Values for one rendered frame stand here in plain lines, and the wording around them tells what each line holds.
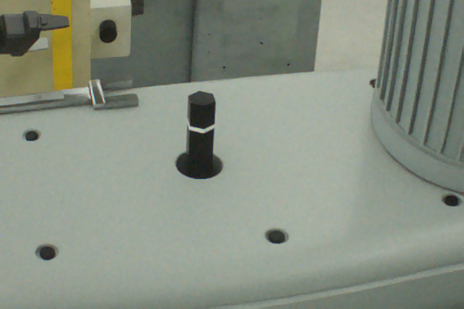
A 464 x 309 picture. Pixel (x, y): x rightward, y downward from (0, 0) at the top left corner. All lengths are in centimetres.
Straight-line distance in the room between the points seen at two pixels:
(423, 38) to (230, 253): 21
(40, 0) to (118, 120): 180
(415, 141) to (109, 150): 24
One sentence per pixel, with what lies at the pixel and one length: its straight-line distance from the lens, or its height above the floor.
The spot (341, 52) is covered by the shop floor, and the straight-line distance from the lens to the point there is 465.
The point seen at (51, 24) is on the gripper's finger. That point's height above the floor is 156.
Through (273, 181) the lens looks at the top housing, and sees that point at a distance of 71.
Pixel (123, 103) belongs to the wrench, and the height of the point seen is 189.
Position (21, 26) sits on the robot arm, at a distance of 159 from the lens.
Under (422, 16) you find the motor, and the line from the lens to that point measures 68.
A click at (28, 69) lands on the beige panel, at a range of 266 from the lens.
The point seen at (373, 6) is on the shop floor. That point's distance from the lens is 518.
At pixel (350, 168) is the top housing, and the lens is 73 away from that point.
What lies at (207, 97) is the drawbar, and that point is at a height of 195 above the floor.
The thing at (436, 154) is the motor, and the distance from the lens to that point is 71.
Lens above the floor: 233
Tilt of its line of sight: 34 degrees down
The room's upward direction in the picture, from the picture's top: 5 degrees clockwise
